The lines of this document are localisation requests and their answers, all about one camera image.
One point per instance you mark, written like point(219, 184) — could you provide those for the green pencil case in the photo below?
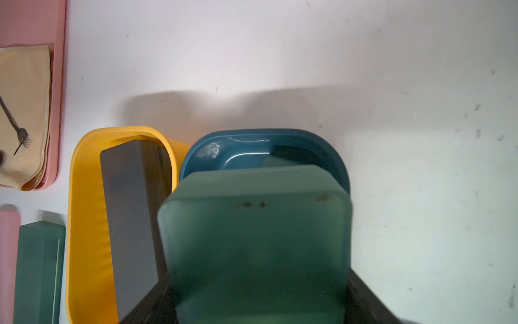
point(39, 271)
point(269, 245)
point(286, 156)

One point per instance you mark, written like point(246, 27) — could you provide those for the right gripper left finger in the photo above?
point(155, 308)

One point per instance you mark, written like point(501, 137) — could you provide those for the yellow storage box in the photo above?
point(90, 288)

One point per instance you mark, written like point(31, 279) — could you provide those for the pink tray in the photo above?
point(26, 23)

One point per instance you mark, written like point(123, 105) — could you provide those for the black spoon right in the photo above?
point(21, 133)

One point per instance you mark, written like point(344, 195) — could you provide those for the black pencil case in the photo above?
point(136, 180)

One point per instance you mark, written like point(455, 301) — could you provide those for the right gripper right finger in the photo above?
point(363, 306)

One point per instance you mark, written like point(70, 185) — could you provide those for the tan cloth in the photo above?
point(25, 89)

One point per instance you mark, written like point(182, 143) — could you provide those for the pink pencil case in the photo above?
point(10, 224)

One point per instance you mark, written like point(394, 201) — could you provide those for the dark teal storage box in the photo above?
point(247, 149)

